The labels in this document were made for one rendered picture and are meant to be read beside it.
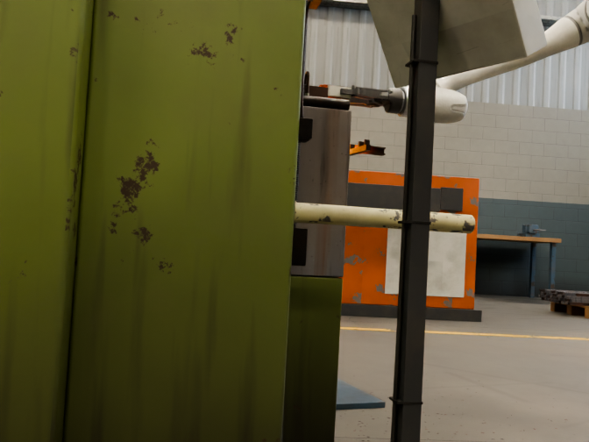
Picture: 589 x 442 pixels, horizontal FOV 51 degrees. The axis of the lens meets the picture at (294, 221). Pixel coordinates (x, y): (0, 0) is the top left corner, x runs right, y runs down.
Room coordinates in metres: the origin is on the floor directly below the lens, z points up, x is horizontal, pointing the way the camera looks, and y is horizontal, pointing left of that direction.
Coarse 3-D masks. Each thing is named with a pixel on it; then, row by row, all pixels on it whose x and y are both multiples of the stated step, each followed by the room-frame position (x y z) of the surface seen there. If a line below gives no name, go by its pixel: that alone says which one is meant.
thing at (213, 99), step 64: (128, 0) 1.24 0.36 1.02; (192, 0) 1.26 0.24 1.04; (256, 0) 1.29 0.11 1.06; (128, 64) 1.24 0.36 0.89; (192, 64) 1.27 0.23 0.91; (256, 64) 1.29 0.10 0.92; (128, 128) 1.24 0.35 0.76; (192, 128) 1.27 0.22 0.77; (256, 128) 1.29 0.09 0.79; (128, 192) 1.24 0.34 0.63; (192, 192) 1.27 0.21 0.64; (256, 192) 1.30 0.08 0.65; (128, 256) 1.24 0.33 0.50; (192, 256) 1.27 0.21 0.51; (256, 256) 1.30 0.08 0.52; (128, 320) 1.25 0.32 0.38; (192, 320) 1.27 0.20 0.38; (256, 320) 1.30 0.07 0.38; (128, 384) 1.25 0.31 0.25; (192, 384) 1.27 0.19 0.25; (256, 384) 1.30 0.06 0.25
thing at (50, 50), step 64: (0, 0) 1.10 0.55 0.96; (64, 0) 1.12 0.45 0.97; (0, 64) 1.10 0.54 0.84; (64, 64) 1.12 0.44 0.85; (0, 128) 1.10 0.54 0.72; (64, 128) 1.12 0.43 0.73; (0, 192) 1.10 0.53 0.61; (64, 192) 1.12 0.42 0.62; (0, 256) 1.10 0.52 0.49; (64, 256) 1.13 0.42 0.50; (0, 320) 1.10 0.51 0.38; (64, 320) 1.14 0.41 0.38; (0, 384) 1.11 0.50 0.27; (64, 384) 1.20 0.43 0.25
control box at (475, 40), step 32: (384, 0) 1.31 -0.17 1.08; (448, 0) 1.20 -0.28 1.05; (480, 0) 1.15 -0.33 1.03; (512, 0) 1.11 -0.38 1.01; (384, 32) 1.35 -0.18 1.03; (448, 32) 1.23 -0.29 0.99; (480, 32) 1.18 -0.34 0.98; (512, 32) 1.14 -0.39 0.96; (448, 64) 1.27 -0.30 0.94; (480, 64) 1.22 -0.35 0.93
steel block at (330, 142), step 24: (336, 120) 1.62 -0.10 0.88; (312, 144) 1.61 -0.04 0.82; (336, 144) 1.63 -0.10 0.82; (312, 168) 1.61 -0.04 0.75; (336, 168) 1.63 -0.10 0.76; (312, 192) 1.61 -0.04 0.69; (336, 192) 1.63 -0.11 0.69; (312, 240) 1.62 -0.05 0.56; (336, 240) 1.63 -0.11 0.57; (312, 264) 1.62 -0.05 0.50; (336, 264) 1.63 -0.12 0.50
